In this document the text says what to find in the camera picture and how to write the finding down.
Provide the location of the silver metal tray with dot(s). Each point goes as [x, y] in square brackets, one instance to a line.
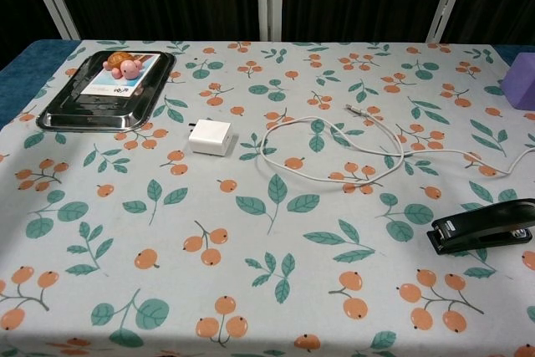
[83, 116]

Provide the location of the purple foam cube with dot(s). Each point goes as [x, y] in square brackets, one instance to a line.
[522, 85]

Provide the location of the black stapler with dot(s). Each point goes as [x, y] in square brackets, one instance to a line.
[480, 229]

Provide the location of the white charger block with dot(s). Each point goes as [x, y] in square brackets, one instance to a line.
[211, 137]

